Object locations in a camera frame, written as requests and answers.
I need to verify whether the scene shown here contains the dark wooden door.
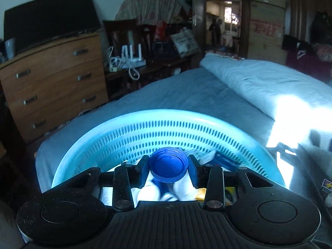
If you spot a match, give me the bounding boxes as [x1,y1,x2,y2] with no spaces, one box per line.
[192,0,208,55]

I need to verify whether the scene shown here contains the pink pleated cloth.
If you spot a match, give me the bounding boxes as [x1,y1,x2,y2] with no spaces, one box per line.
[115,0,188,26]

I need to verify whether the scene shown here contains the black bag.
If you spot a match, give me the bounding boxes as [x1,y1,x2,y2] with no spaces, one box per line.
[310,10,332,47]

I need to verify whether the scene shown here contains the large cardboard box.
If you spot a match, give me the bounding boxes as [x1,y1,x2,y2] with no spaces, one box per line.
[248,0,288,65]

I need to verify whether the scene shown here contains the wooden dresser drawer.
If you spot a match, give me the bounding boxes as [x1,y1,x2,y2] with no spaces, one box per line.
[0,34,103,100]
[16,83,109,144]
[5,60,107,125]

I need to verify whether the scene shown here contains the grey cup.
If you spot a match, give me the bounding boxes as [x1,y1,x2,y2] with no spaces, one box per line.
[5,38,16,60]

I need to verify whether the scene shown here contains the light blue plastic basket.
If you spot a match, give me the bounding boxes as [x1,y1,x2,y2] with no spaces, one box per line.
[51,109,286,208]

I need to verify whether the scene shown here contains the low dark wooden table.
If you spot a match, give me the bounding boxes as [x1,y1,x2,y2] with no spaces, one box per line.
[105,56,205,101]

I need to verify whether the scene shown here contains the floral cloth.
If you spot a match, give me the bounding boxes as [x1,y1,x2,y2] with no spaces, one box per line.
[312,44,332,63]

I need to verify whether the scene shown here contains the black jacket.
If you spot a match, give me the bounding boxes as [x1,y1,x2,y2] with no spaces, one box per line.
[283,34,315,60]

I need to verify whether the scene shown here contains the white router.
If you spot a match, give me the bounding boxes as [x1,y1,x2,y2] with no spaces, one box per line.
[121,44,147,68]

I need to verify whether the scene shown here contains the white charger cables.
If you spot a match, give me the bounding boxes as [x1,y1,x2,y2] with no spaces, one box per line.
[105,46,140,81]

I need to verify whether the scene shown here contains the yellow packet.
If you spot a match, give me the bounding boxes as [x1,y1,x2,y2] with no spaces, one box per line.
[196,187,237,204]

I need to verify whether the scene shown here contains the printed paper bag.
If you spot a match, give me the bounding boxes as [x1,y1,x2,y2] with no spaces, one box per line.
[170,28,201,58]

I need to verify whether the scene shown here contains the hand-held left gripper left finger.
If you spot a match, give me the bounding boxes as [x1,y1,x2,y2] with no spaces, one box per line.
[43,155,151,211]

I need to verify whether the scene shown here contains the white duvet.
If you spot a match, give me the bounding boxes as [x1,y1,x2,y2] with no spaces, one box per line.
[200,52,332,146]

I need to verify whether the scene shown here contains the wooden dresser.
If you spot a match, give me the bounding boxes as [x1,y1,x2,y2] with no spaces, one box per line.
[0,30,109,144]

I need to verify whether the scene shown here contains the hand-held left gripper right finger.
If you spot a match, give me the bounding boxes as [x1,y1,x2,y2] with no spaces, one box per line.
[188,154,286,211]

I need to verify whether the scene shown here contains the dark red garment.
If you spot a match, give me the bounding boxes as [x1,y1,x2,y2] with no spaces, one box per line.
[285,41,332,82]

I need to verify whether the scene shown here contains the red bag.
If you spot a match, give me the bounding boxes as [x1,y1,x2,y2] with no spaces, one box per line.
[155,19,168,42]

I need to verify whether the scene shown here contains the blue bottle cap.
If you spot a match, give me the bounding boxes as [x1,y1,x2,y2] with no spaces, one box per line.
[148,147,189,183]

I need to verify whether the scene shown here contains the black flat television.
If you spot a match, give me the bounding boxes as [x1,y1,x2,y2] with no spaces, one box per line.
[4,0,101,55]

